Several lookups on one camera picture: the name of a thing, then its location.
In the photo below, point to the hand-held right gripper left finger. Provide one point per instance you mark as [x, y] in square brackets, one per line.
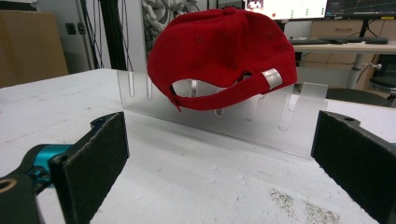
[90, 161]

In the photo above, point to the brown cardboard box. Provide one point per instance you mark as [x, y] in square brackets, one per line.
[29, 46]

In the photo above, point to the wooden drawer cabinet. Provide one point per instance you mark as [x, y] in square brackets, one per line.
[345, 31]

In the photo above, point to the light wooden desk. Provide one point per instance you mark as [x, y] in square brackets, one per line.
[345, 48]

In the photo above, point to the dark computer monitor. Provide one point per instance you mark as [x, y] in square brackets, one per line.
[361, 8]

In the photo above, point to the clear acrylic slotted rack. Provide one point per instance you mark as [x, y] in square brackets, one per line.
[236, 118]

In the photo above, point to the black round stool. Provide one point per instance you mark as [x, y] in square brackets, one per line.
[383, 82]

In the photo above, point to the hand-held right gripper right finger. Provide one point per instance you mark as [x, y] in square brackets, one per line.
[355, 161]

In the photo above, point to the black metal stand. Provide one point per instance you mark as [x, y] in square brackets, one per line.
[112, 34]

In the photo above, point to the red baseball cap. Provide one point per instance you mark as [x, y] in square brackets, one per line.
[222, 59]

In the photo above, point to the black wall socket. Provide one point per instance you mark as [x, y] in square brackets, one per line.
[74, 28]

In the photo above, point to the black keyboard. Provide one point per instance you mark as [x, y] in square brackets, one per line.
[339, 40]

